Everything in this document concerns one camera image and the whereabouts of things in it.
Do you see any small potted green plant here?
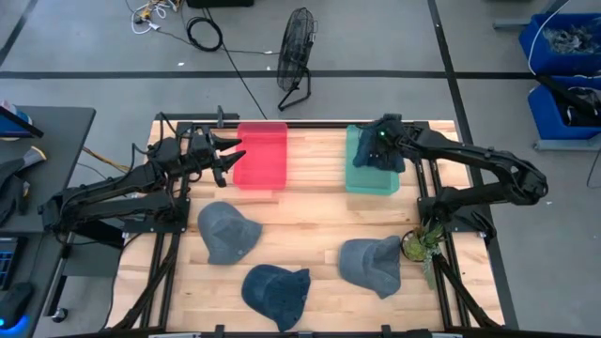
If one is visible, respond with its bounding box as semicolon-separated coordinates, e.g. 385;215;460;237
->
400;220;447;291

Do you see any white cable bundle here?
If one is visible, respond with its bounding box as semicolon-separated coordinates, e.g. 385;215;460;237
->
124;0;182;37

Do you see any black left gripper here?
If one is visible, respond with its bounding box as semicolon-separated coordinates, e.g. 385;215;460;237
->
180;130;248;190

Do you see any grey desk leg with caster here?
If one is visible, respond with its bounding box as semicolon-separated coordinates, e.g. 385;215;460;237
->
42;232;72;325

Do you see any green plastic bin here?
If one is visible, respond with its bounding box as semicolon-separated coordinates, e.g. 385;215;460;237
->
345;124;401;196

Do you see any black computer mouse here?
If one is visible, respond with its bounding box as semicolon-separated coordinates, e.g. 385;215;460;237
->
0;280;35;332

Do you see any black floor fan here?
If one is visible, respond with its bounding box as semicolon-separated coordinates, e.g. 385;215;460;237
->
275;6;318;113

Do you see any dark grey desk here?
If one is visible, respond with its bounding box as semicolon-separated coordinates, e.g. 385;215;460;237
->
0;105;98;236

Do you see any dark blue denim cap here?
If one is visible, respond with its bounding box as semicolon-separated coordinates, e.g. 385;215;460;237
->
240;263;312;333
351;125;408;175

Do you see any black fabric item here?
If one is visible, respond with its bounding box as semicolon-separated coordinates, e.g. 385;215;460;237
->
0;145;48;227

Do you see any black coiled cable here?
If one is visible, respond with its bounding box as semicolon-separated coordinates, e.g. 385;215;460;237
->
186;7;269;121

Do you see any black and blue device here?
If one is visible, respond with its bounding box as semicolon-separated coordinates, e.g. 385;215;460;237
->
0;99;45;140

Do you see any blue storage bin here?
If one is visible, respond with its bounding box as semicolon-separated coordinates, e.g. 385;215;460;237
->
527;74;601;141
518;12;601;76

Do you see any yellow cable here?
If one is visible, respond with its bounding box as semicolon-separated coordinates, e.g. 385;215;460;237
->
82;146;131;174

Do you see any black box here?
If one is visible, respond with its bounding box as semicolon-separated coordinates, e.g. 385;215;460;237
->
186;0;255;8

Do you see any black metal table frame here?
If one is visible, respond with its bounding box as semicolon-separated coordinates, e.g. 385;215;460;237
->
105;111;506;338

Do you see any dark low desk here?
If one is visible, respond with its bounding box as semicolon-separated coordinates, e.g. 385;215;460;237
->
0;232;46;338

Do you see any grey denim cap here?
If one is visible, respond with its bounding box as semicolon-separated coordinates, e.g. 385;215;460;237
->
196;201;264;267
337;235;403;300

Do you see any red plastic bin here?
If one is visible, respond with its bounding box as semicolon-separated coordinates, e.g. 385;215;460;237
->
232;121;289;192

